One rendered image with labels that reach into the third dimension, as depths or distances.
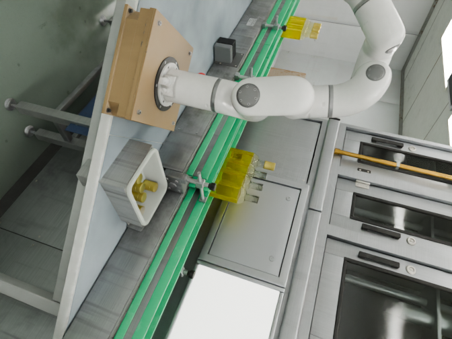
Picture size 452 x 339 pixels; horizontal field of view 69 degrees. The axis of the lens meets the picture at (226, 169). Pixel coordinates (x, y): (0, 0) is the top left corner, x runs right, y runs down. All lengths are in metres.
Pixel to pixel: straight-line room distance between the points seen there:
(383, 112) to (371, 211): 5.25
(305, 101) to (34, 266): 1.18
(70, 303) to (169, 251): 0.32
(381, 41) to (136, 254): 0.93
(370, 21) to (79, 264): 1.00
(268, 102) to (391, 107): 6.15
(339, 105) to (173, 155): 0.62
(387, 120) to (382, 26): 5.69
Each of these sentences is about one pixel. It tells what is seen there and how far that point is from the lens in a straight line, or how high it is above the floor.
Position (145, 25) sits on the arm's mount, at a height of 0.82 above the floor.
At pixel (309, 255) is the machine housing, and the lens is 1.32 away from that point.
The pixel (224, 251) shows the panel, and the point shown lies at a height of 1.07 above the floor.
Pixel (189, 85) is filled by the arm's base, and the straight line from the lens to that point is 0.93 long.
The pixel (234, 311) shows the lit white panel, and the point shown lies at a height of 1.17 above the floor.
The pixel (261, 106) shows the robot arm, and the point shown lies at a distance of 0.80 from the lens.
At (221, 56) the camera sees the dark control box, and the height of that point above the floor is 0.79.
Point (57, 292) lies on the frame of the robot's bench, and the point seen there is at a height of 0.67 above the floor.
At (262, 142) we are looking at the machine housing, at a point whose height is 1.05.
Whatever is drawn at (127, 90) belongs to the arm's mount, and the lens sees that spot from 0.88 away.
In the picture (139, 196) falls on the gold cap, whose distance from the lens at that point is 1.08.
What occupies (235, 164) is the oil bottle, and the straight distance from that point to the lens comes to 1.32.
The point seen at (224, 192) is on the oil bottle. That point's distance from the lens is 1.25.
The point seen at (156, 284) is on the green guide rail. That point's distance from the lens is 1.11.
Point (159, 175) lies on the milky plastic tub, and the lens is 1.12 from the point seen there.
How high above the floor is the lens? 1.27
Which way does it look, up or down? 13 degrees down
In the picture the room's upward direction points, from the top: 105 degrees clockwise
